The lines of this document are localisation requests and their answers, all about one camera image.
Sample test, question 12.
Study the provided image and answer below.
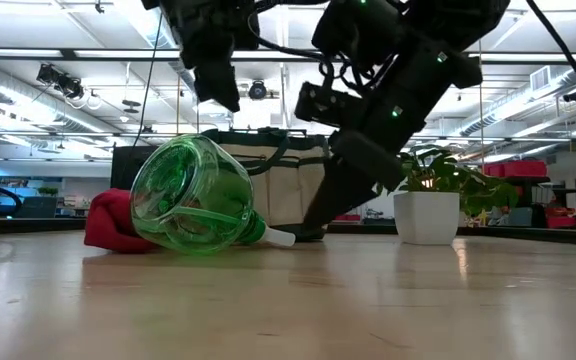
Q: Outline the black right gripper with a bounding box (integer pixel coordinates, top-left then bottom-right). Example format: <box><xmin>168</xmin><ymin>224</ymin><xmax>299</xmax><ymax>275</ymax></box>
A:
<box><xmin>301</xmin><ymin>42</ymin><xmax>484</xmax><ymax>229</ymax></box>

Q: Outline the black round ceiling camera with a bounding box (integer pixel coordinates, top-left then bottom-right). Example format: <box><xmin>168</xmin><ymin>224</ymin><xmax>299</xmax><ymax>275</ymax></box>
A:
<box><xmin>247</xmin><ymin>79</ymin><xmax>268</xmax><ymax>101</ymax></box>

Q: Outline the beige gardening bag green trim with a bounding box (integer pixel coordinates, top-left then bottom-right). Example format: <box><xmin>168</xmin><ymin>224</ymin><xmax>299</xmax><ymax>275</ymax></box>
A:
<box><xmin>202</xmin><ymin>127</ymin><xmax>330</xmax><ymax>242</ymax></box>

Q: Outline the white square plant pot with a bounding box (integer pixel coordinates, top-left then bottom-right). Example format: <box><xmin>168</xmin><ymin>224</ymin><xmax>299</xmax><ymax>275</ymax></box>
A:
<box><xmin>392</xmin><ymin>191</ymin><xmax>462</xmax><ymax>246</ymax></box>

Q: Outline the green leafy plant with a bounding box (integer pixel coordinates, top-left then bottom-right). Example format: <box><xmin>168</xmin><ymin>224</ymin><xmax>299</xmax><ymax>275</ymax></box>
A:
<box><xmin>387</xmin><ymin>144</ymin><xmax>519</xmax><ymax>221</ymax></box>

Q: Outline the single red bin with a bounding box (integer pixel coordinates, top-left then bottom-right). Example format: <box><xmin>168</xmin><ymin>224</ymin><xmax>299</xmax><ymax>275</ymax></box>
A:
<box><xmin>545</xmin><ymin>207</ymin><xmax>576</xmax><ymax>230</ymax></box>

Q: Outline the thin black hanging cable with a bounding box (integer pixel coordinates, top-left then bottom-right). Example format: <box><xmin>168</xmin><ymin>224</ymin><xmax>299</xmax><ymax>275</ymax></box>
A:
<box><xmin>132</xmin><ymin>9</ymin><xmax>164</xmax><ymax>147</ymax></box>

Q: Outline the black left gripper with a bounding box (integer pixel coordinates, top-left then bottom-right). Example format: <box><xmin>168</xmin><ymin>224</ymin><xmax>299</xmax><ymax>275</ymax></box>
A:
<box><xmin>140</xmin><ymin>0</ymin><xmax>262</xmax><ymax>114</ymax></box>

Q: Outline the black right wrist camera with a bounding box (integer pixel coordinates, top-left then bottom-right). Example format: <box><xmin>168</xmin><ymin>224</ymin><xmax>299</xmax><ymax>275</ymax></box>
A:
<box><xmin>295</xmin><ymin>82</ymin><xmax>369</xmax><ymax>129</ymax></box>

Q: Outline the red cloth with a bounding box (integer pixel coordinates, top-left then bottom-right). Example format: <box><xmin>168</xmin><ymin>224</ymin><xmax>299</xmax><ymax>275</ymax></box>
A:
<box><xmin>83</xmin><ymin>188</ymin><xmax>162</xmax><ymax>254</ymax></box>

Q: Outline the black monitor screen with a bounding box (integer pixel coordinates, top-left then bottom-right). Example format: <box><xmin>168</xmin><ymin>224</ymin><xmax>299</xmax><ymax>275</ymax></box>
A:
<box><xmin>110</xmin><ymin>145</ymin><xmax>160</xmax><ymax>190</ymax></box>

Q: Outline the green transparent spray bottle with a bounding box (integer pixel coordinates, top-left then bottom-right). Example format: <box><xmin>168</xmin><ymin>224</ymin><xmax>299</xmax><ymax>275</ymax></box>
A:
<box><xmin>129</xmin><ymin>133</ymin><xmax>297</xmax><ymax>257</ymax></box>

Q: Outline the red storage bins row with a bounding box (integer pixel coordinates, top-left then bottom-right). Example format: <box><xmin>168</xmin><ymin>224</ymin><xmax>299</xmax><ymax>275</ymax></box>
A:
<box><xmin>482</xmin><ymin>159</ymin><xmax>549</xmax><ymax>179</ymax></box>

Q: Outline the black ceiling camera cluster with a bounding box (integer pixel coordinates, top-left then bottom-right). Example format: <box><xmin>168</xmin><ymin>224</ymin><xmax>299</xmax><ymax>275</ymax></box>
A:
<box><xmin>36</xmin><ymin>63</ymin><xmax>85</xmax><ymax>100</ymax></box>

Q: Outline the black aluminium table frame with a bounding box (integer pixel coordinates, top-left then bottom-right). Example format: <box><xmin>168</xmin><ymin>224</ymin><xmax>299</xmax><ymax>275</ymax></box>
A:
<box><xmin>0</xmin><ymin>215</ymin><xmax>576</xmax><ymax>248</ymax></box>

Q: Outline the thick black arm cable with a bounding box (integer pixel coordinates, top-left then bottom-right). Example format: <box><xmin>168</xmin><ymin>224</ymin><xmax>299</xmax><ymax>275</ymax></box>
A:
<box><xmin>525</xmin><ymin>0</ymin><xmax>576</xmax><ymax>117</ymax></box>

